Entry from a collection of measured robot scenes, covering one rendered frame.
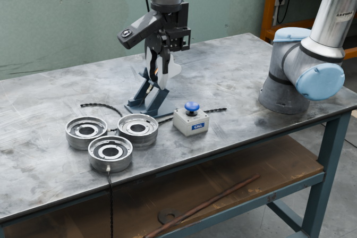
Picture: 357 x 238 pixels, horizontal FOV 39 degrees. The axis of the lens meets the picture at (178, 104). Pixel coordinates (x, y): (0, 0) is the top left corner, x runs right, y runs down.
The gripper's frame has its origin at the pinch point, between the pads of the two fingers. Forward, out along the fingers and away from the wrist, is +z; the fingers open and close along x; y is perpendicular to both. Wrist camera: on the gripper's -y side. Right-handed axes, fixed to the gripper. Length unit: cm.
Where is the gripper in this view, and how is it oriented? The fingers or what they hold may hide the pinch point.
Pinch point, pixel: (155, 81)
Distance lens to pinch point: 125.8
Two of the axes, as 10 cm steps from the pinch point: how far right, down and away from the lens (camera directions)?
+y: 8.5, -2.2, 4.7
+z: -0.6, 8.6, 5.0
